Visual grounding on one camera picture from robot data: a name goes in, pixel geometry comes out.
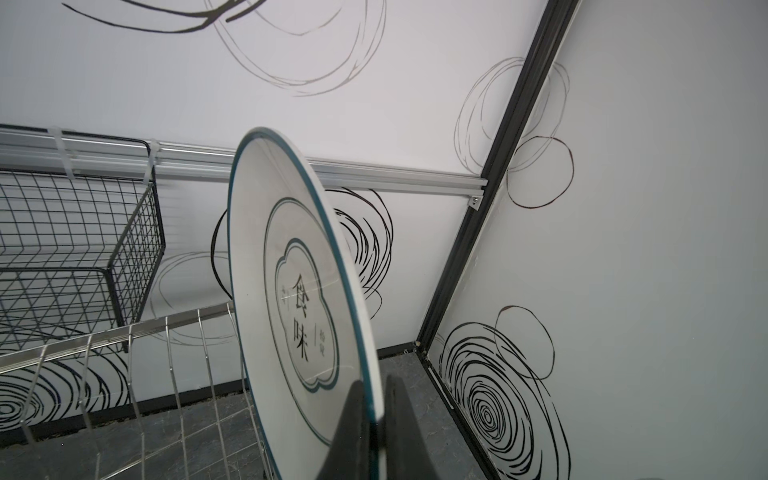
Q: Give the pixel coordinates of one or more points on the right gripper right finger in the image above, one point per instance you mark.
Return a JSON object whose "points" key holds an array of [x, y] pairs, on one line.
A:
{"points": [[406, 454]]}

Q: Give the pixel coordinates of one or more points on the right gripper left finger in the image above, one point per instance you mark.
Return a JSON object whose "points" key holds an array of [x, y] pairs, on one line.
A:
{"points": [[348, 457]]}

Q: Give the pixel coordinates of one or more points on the white plate green cloud outline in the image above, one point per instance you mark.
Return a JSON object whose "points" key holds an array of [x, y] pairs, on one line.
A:
{"points": [[302, 319]]}

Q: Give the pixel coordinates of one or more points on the stainless steel dish rack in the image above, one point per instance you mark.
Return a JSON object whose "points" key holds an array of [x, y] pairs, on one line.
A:
{"points": [[166, 398]]}

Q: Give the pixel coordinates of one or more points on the black wire wall basket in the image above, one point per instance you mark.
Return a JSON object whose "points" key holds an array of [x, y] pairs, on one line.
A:
{"points": [[82, 235]]}

